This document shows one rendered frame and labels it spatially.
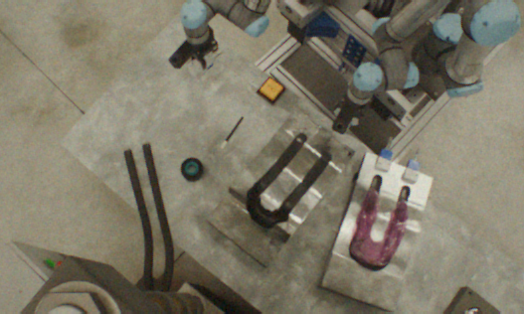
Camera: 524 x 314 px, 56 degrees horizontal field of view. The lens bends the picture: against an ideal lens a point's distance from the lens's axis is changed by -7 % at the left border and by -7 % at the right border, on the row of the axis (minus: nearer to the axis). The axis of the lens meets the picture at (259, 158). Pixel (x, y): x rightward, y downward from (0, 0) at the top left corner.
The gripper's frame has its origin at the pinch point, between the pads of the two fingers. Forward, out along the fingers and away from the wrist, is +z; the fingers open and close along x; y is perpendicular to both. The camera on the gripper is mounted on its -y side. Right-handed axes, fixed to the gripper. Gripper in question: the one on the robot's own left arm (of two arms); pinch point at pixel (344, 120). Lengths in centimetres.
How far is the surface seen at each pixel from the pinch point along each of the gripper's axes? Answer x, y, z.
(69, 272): 19, -75, -105
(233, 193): 20.5, -39.5, 5.6
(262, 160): 17.8, -24.8, 6.0
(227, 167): 28.2, -31.0, 15.2
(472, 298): -69, -31, 8
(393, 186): -26.3, -8.9, 9.5
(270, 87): 29.2, 2.0, 11.4
